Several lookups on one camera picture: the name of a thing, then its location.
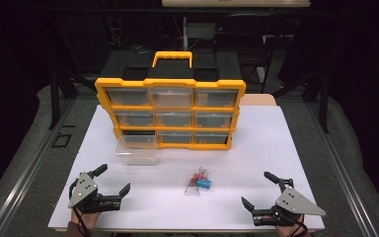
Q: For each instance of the grey metal pole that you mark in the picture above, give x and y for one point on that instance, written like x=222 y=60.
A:
x=185 y=33

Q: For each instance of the clear plastic pulled-out drawer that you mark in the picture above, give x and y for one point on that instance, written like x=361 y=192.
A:
x=137 y=151

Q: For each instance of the beige wooden board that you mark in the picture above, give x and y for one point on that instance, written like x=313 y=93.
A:
x=258 y=99

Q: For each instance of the person's left hand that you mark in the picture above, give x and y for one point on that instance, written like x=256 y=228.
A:
x=90 y=219

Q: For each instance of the yellow black drawer organizer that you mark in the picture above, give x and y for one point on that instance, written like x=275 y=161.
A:
x=171 y=82

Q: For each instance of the aluminium floor rail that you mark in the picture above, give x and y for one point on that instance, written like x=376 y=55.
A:
x=339 y=168
x=26 y=171

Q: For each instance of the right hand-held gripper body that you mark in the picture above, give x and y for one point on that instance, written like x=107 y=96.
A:
x=292 y=202

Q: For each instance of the black chair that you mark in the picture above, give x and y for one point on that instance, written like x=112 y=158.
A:
x=243 y=39

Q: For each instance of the set of closed clear drawers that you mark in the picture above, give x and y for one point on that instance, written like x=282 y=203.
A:
x=172 y=98

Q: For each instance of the person's right hand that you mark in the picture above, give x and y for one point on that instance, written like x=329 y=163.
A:
x=284 y=229

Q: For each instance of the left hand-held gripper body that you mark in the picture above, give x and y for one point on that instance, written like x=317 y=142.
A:
x=83 y=192

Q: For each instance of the black metal stand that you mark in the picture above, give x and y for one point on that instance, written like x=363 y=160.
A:
x=55 y=98
x=324 y=105

